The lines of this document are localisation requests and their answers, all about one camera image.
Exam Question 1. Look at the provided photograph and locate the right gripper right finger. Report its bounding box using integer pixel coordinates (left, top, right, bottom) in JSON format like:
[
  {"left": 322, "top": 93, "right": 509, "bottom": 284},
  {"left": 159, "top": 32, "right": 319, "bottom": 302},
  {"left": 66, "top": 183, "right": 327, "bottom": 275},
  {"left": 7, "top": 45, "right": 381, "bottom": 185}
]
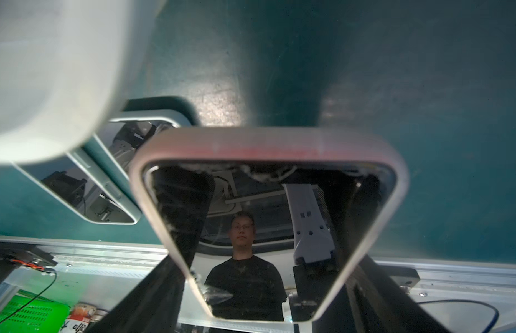
[{"left": 312, "top": 256, "right": 448, "bottom": 332}]

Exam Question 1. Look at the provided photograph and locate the green perforated crate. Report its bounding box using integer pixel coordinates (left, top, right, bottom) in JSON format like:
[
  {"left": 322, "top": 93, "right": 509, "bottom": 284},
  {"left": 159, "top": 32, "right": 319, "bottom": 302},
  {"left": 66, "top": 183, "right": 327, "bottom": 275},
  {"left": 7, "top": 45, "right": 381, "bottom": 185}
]
[{"left": 0, "top": 299, "right": 70, "bottom": 333}]

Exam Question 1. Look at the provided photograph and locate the white plastic storage box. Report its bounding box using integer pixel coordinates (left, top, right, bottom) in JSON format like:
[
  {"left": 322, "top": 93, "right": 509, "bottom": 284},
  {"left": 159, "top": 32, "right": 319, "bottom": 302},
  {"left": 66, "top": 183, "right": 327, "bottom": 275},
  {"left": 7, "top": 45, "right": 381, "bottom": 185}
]
[{"left": 0, "top": 1, "right": 164, "bottom": 165}]

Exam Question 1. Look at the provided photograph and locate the phone beige case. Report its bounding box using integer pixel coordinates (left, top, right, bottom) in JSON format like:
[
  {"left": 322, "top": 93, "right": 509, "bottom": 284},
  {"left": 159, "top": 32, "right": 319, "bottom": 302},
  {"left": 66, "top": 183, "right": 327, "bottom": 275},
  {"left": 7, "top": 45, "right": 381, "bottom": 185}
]
[{"left": 129, "top": 127, "right": 409, "bottom": 323}]

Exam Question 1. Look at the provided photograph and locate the phone white case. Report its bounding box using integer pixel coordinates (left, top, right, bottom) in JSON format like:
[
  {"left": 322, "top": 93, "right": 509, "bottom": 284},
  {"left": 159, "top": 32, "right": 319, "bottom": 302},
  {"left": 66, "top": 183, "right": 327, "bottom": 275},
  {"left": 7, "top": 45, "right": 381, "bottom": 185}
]
[{"left": 13, "top": 148, "right": 142, "bottom": 226}]

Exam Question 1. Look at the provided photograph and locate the phone light pink case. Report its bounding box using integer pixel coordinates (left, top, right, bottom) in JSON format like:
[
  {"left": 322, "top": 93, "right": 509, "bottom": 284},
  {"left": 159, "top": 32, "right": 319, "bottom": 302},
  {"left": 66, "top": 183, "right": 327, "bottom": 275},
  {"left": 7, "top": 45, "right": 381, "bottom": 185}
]
[{"left": 94, "top": 109, "right": 192, "bottom": 178}]

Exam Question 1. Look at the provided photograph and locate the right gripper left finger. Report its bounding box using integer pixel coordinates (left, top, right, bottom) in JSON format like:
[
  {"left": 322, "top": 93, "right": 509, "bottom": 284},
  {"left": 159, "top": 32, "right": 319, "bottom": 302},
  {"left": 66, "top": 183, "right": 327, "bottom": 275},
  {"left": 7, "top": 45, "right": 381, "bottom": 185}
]
[{"left": 87, "top": 257, "right": 185, "bottom": 332}]

